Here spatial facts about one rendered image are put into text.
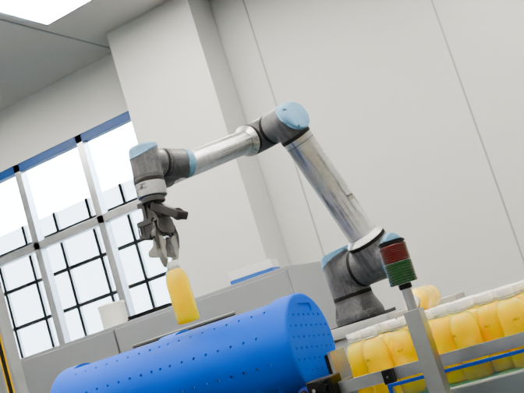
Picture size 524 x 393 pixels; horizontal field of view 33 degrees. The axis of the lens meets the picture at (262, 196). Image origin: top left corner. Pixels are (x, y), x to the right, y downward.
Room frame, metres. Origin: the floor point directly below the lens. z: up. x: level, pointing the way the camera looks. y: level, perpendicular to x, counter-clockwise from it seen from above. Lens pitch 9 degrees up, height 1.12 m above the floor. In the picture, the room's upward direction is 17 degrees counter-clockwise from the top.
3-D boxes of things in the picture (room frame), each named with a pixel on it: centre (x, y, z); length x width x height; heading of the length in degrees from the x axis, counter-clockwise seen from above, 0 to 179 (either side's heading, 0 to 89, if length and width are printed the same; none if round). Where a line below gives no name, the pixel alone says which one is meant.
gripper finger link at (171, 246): (2.58, 0.31, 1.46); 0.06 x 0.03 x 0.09; 57
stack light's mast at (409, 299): (1.98, -0.25, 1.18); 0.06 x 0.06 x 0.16
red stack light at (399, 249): (1.98, -0.25, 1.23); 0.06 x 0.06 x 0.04
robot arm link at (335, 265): (3.35, -0.22, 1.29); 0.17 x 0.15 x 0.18; 47
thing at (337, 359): (2.47, -0.06, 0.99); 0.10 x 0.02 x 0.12; 154
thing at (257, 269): (4.53, 0.15, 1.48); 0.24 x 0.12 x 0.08; 72
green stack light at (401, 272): (1.98, -0.25, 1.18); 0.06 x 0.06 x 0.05
